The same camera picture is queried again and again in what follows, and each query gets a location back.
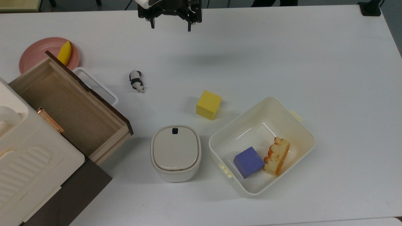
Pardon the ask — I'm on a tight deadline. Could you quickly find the wooden drawer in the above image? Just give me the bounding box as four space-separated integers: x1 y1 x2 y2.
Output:
8 51 134 166

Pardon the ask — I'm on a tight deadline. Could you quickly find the yellow cube block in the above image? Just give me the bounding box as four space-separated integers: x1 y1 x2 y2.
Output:
196 90 222 121

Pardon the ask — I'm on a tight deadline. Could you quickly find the yellow toy banana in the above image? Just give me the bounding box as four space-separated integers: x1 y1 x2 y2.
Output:
57 41 72 66

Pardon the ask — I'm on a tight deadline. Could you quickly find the panda toy figure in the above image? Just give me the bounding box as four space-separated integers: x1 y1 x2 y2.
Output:
129 70 144 93

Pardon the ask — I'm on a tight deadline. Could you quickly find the copper drawer rail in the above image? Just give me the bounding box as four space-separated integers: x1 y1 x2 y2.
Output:
36 107 65 134

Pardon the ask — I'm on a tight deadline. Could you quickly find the white lidded trash can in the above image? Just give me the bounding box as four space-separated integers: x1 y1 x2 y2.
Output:
150 125 202 183

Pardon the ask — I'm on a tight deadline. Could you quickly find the cream plastic bin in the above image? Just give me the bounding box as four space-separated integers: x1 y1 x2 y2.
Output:
209 96 316 196

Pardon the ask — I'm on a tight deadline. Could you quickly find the black table clamp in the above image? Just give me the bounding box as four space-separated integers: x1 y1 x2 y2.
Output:
358 0 385 17

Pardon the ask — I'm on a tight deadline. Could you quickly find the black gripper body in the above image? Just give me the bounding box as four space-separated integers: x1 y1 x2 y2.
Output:
137 0 203 24

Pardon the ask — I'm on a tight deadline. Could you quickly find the toy bread slice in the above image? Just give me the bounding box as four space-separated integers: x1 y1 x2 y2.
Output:
263 137 290 176

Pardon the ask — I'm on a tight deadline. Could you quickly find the pink plate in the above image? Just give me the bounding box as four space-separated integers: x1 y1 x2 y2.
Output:
19 37 80 74

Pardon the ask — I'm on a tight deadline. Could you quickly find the dark brown board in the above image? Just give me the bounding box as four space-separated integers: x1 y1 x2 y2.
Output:
20 158 113 226

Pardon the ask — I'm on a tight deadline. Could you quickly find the purple cube block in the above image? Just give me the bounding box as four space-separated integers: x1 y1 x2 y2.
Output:
233 146 265 179

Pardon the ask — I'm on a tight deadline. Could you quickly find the white plastic cabinet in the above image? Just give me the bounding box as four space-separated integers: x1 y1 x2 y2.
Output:
0 77 85 226

